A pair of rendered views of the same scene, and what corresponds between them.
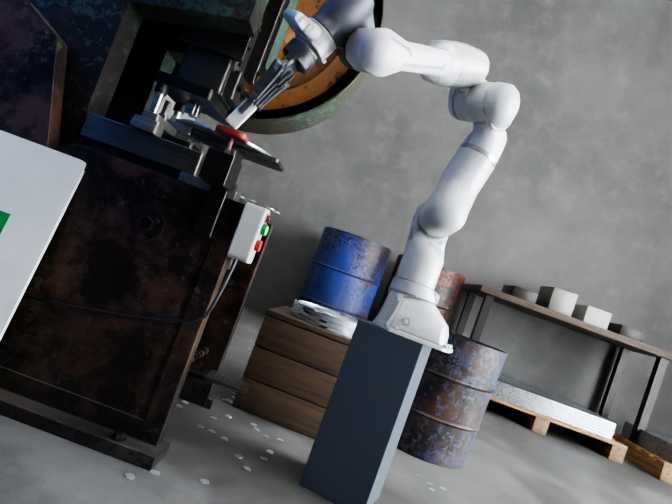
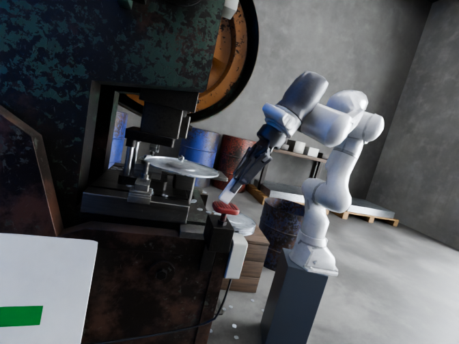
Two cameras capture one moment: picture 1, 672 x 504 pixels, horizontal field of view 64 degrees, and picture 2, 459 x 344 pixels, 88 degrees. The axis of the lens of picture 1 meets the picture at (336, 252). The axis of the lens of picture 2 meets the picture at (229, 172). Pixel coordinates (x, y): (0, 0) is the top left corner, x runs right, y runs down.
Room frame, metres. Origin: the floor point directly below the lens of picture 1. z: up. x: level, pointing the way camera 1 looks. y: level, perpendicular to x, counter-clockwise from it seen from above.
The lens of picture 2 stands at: (0.59, 0.51, 0.96)
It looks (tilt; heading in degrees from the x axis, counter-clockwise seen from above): 10 degrees down; 342
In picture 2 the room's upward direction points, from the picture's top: 13 degrees clockwise
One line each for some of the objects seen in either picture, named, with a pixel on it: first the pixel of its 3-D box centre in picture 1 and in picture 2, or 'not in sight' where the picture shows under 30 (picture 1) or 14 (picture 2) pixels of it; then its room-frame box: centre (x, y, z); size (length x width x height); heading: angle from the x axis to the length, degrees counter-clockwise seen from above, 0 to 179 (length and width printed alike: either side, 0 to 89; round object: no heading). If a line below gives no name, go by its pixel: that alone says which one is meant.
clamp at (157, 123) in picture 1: (160, 118); (143, 178); (1.36, 0.53, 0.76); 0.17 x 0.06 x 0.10; 179
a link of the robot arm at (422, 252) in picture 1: (426, 240); (314, 205); (1.50, -0.23, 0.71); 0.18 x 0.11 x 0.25; 3
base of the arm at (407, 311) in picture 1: (420, 313); (316, 249); (1.45, -0.27, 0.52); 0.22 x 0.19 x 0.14; 70
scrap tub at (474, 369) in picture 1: (438, 389); (281, 233); (2.22, -0.59, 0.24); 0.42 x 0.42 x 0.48
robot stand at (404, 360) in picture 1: (368, 411); (290, 302); (1.46, -0.23, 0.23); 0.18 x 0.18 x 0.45; 70
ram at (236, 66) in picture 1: (228, 49); (173, 95); (1.52, 0.49, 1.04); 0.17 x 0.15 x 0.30; 89
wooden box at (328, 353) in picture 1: (310, 370); (227, 249); (2.01, -0.06, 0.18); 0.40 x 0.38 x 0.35; 84
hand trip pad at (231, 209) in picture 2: (227, 146); (223, 218); (1.19, 0.31, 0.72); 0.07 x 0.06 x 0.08; 89
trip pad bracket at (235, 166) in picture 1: (213, 192); (214, 248); (1.21, 0.31, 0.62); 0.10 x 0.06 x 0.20; 179
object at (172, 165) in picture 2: (225, 142); (182, 166); (1.52, 0.40, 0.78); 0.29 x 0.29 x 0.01
